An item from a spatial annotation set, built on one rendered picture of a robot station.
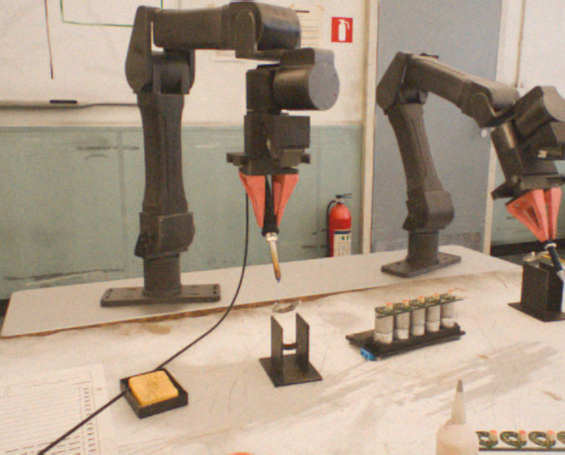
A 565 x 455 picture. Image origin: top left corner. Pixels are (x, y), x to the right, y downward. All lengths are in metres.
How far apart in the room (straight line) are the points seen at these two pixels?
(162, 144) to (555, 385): 0.64
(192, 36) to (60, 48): 2.39
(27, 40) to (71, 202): 0.84
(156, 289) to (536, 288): 0.62
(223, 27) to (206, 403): 0.46
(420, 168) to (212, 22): 0.56
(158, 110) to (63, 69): 2.30
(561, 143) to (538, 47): 3.67
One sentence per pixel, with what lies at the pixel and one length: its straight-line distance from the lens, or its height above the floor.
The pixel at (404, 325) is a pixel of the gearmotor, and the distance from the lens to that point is 0.76.
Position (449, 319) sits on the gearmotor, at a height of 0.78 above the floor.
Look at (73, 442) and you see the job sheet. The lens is 0.62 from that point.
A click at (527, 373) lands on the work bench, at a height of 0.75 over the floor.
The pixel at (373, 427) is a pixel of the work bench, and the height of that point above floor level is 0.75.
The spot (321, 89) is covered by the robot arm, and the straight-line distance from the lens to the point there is 0.66.
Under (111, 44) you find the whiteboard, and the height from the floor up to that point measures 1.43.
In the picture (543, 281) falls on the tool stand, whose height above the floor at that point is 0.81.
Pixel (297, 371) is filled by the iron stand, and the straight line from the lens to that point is 0.71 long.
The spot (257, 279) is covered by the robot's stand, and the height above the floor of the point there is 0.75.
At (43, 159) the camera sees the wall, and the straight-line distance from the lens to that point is 3.21.
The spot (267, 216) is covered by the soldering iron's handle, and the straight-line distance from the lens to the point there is 0.74.
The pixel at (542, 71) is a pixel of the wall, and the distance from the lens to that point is 4.60.
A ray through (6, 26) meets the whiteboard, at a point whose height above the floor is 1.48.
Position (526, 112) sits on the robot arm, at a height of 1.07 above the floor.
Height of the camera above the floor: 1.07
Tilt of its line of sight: 10 degrees down
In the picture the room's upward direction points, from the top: straight up
